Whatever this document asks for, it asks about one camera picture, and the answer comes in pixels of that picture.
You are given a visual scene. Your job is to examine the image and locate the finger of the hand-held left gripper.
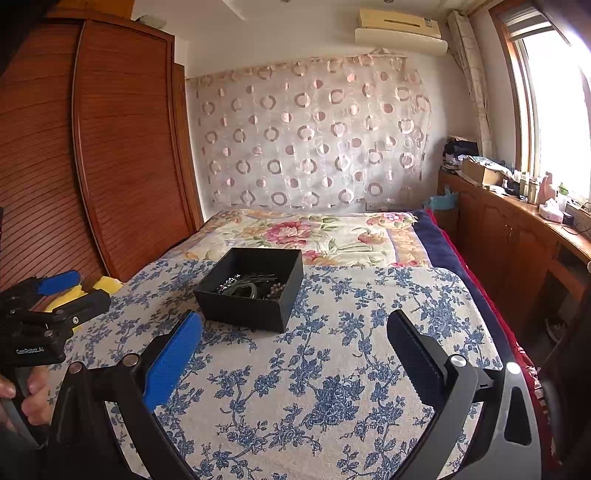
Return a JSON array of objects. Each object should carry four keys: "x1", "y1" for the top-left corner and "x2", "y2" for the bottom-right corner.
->
[
  {"x1": 7, "y1": 271, "x2": 82, "y2": 302},
  {"x1": 14, "y1": 288, "x2": 112, "y2": 330}
]

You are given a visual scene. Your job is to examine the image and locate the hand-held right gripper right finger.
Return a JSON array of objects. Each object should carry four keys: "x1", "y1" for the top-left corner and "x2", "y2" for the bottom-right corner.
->
[{"x1": 385, "y1": 309, "x2": 543, "y2": 480}]

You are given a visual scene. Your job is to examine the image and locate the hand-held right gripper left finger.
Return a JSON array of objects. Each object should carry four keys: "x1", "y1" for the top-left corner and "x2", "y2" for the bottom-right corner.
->
[{"x1": 46, "y1": 310, "x2": 204, "y2": 480}]

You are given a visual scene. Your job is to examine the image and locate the black jewelry box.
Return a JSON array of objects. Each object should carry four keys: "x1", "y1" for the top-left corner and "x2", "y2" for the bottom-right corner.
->
[{"x1": 193, "y1": 247, "x2": 304, "y2": 333}]

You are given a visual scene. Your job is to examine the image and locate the person's left hand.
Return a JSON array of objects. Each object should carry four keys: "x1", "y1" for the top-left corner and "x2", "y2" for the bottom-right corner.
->
[{"x1": 0, "y1": 369, "x2": 51, "y2": 432}]

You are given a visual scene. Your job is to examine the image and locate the yellow cushion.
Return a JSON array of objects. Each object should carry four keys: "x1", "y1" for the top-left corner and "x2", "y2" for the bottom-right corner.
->
[{"x1": 44, "y1": 276, "x2": 123, "y2": 334}]

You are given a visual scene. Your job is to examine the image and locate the blue floral bed cloth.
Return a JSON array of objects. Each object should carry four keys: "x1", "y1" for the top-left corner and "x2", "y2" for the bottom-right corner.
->
[{"x1": 46, "y1": 258, "x2": 504, "y2": 480}]

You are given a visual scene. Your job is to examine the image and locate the navy and red blanket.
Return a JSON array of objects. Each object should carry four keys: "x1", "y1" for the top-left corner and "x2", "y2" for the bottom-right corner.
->
[{"x1": 413, "y1": 209, "x2": 548, "y2": 416}]

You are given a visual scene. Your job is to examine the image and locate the wooden wardrobe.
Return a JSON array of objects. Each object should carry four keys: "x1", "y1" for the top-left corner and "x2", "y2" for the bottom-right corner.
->
[{"x1": 0, "y1": 9, "x2": 204, "y2": 315}]

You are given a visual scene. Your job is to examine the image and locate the wooden side cabinet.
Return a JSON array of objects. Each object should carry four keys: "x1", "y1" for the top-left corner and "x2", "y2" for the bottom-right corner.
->
[{"x1": 436, "y1": 168, "x2": 591, "y2": 342}]

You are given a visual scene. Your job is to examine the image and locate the light blue bag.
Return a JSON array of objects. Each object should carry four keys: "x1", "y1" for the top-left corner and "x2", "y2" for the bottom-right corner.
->
[{"x1": 429, "y1": 185, "x2": 461, "y2": 211}]

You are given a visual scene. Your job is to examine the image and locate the pink floral blanket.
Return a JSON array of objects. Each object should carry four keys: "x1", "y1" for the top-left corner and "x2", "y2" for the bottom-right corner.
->
[{"x1": 173, "y1": 209, "x2": 437, "y2": 269}]

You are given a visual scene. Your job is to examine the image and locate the cardboard box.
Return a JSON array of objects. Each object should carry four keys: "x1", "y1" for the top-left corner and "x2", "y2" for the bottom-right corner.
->
[{"x1": 462, "y1": 157, "x2": 505, "y2": 186}]

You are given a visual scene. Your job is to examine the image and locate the tissue box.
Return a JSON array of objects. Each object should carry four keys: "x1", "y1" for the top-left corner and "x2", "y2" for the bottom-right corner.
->
[{"x1": 538, "y1": 200, "x2": 565, "y2": 222}]

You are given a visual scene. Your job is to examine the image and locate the pile of dark clothes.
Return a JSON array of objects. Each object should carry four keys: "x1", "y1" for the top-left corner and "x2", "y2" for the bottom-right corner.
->
[{"x1": 443, "y1": 136, "x2": 481, "y2": 169}]

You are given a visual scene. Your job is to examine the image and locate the pink ornament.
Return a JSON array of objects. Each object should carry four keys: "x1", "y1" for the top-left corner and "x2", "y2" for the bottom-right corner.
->
[{"x1": 540, "y1": 172, "x2": 560, "y2": 204}]

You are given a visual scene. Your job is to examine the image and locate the circle patterned curtain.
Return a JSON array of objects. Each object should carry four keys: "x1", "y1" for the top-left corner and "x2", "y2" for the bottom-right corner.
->
[{"x1": 187, "y1": 53, "x2": 432, "y2": 214}]

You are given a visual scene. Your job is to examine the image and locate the white window curtain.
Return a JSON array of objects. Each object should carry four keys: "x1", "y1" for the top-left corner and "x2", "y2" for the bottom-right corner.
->
[{"x1": 448, "y1": 9, "x2": 497, "y2": 160}]

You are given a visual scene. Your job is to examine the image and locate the window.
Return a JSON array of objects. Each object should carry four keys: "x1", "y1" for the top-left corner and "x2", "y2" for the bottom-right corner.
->
[{"x1": 492, "y1": 0, "x2": 591, "y2": 204}]

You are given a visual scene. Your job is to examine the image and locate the wall air conditioner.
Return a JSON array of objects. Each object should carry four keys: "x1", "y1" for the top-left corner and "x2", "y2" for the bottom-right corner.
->
[{"x1": 355, "y1": 7, "x2": 450, "y2": 57}]

